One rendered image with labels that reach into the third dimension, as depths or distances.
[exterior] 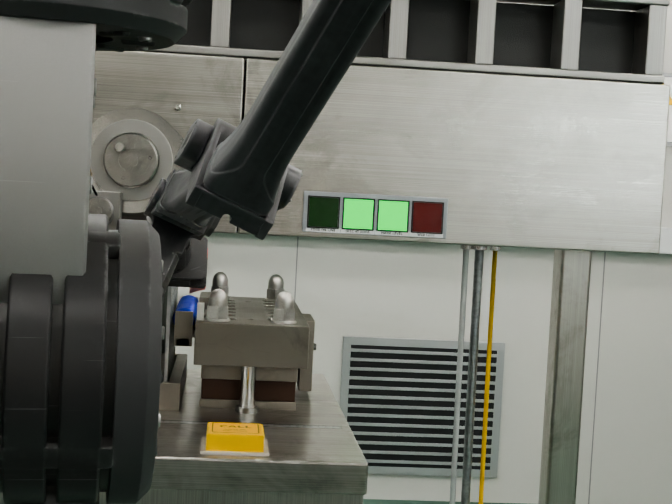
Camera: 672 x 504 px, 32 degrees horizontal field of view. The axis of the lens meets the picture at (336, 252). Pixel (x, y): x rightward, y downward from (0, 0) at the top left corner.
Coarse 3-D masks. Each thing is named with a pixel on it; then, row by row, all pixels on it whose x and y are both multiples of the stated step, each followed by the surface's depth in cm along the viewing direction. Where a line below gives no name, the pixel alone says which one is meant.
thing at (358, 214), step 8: (352, 200) 198; (360, 200) 198; (368, 200) 198; (344, 208) 198; (352, 208) 198; (360, 208) 198; (368, 208) 198; (344, 216) 198; (352, 216) 198; (360, 216) 198; (368, 216) 198; (344, 224) 198; (352, 224) 198; (360, 224) 198; (368, 224) 198
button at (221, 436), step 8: (208, 424) 144; (216, 424) 144; (224, 424) 144; (232, 424) 144; (240, 424) 144; (248, 424) 145; (256, 424) 145; (208, 432) 139; (216, 432) 139; (224, 432) 139; (232, 432) 140; (240, 432) 140; (248, 432) 140; (256, 432) 140; (208, 440) 139; (216, 440) 139; (224, 440) 139; (232, 440) 139; (240, 440) 139; (248, 440) 139; (256, 440) 139; (208, 448) 139; (216, 448) 139; (224, 448) 139; (232, 448) 139; (240, 448) 139; (248, 448) 139; (256, 448) 139
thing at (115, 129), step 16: (112, 128) 161; (128, 128) 161; (144, 128) 161; (96, 144) 161; (160, 144) 162; (96, 160) 161; (160, 160) 162; (96, 176) 161; (160, 176) 162; (128, 192) 162; (144, 192) 162
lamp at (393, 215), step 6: (384, 204) 198; (390, 204) 198; (396, 204) 198; (402, 204) 198; (384, 210) 198; (390, 210) 198; (396, 210) 198; (402, 210) 198; (384, 216) 198; (390, 216) 198; (396, 216) 198; (402, 216) 198; (378, 222) 198; (384, 222) 198; (390, 222) 198; (396, 222) 198; (402, 222) 199; (378, 228) 198; (384, 228) 198; (390, 228) 198; (396, 228) 199; (402, 228) 199
